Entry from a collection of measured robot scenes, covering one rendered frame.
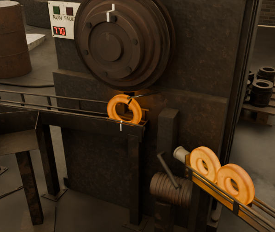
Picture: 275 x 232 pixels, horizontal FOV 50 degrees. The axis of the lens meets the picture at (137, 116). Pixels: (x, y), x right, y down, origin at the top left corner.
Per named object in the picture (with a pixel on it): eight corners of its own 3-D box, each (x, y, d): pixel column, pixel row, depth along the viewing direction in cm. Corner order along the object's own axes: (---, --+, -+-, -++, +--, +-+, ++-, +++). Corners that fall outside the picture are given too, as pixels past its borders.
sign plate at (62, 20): (54, 35, 161) (49, 0, 153) (96, 41, 152) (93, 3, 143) (52, 37, 160) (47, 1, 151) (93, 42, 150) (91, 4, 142)
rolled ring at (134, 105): (139, 100, 141) (142, 97, 144) (105, 93, 148) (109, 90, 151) (139, 133, 150) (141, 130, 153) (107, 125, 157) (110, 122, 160)
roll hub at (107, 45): (89, 70, 139) (83, 7, 125) (144, 79, 129) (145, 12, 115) (82, 74, 134) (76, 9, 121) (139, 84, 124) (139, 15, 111)
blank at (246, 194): (223, 156, 112) (216, 159, 110) (257, 176, 99) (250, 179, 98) (220, 189, 118) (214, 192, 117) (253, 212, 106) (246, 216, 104)
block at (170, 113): (163, 145, 158) (165, 105, 146) (177, 148, 155) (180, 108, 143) (156, 156, 149) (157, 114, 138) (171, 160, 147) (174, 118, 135)
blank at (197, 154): (196, 140, 124) (189, 142, 123) (223, 156, 112) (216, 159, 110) (195, 171, 130) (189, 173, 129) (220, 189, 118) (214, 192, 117)
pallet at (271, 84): (155, 102, 328) (156, 64, 306) (179, 77, 391) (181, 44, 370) (272, 127, 282) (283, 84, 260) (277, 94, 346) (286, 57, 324)
